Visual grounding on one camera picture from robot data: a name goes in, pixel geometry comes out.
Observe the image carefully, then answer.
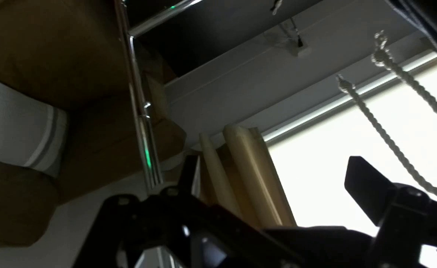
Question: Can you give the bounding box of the tan curtain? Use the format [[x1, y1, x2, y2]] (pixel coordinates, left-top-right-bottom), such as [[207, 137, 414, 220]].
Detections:
[[197, 123, 299, 230]]

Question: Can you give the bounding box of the grey striped pillow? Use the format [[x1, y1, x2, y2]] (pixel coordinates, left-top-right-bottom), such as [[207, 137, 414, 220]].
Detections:
[[0, 71, 72, 180]]

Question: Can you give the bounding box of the bright window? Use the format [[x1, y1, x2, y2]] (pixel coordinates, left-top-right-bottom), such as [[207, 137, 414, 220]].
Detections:
[[267, 52, 437, 268]]

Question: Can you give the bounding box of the white twisted rope chain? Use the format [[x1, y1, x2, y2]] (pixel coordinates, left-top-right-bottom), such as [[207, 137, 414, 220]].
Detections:
[[335, 28, 437, 201]]

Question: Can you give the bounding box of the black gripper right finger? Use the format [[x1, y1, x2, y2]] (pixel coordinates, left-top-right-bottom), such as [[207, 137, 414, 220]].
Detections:
[[344, 154, 437, 268]]

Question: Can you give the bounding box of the brown sofa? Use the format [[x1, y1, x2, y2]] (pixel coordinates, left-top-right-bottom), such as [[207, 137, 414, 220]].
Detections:
[[0, 0, 189, 248]]

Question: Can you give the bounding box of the metal edged side table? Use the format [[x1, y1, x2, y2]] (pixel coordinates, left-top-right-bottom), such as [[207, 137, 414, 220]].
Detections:
[[127, 0, 326, 79]]

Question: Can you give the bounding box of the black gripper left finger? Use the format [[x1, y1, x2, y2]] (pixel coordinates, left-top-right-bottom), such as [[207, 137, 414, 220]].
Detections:
[[73, 153, 302, 268]]

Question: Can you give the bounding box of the metal clothes rack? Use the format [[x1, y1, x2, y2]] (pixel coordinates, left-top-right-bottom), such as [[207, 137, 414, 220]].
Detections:
[[113, 0, 167, 196]]

